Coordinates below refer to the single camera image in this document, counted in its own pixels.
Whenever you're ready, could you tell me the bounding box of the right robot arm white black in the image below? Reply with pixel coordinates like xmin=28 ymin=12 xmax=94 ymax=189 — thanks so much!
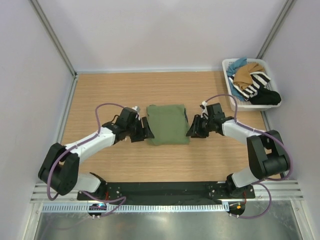
xmin=186 ymin=101 xmax=291 ymax=198

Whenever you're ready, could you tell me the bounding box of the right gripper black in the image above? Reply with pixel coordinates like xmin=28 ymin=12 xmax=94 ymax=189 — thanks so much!
xmin=186 ymin=114 xmax=214 ymax=139

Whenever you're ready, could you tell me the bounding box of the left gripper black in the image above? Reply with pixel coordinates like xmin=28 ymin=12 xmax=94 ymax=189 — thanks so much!
xmin=126 ymin=116 xmax=154 ymax=143

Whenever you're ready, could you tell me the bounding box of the left aluminium corner post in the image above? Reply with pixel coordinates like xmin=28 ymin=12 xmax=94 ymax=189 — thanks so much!
xmin=28 ymin=0 xmax=77 ymax=78

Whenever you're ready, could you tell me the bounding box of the right aluminium corner post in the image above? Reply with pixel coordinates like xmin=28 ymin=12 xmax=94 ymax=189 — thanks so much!
xmin=256 ymin=0 xmax=297 ymax=59

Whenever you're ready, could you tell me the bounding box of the white slotted cable duct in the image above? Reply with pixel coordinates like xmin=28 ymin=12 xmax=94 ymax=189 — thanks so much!
xmin=41 ymin=202 xmax=229 ymax=213

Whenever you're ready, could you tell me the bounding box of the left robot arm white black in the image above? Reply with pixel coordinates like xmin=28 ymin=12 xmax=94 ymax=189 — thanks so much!
xmin=38 ymin=107 xmax=154 ymax=200

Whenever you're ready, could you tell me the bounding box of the white plastic laundry basket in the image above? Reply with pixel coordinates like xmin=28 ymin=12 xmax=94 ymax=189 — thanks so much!
xmin=221 ymin=58 xmax=281 ymax=113

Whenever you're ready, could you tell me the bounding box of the tan tank top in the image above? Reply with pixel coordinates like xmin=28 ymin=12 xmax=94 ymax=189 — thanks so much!
xmin=233 ymin=62 xmax=265 ymax=90

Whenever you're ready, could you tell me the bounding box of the aluminium corner post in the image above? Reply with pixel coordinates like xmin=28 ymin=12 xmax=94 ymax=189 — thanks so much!
xmin=256 ymin=0 xmax=297 ymax=59
xmin=28 ymin=0 xmax=77 ymax=78

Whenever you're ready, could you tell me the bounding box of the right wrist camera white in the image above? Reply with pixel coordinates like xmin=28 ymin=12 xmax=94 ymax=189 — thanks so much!
xmin=200 ymin=101 xmax=209 ymax=120

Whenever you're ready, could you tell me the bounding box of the black white striped tank top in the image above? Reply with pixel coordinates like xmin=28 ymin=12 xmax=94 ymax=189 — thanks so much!
xmin=229 ymin=71 xmax=271 ymax=101

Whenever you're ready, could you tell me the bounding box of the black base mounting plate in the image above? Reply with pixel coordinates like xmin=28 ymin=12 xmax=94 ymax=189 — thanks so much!
xmin=90 ymin=181 xmax=256 ymax=206

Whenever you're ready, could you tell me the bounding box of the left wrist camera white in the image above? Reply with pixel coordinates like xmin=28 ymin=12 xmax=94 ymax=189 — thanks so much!
xmin=132 ymin=105 xmax=141 ymax=120

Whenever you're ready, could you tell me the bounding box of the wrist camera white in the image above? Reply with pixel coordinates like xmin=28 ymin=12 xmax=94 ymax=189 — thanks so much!
xmin=200 ymin=101 xmax=209 ymax=120
xmin=132 ymin=105 xmax=141 ymax=120

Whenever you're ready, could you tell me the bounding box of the green tank top blue trim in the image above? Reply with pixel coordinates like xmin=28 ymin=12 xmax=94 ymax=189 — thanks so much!
xmin=146 ymin=104 xmax=190 ymax=146

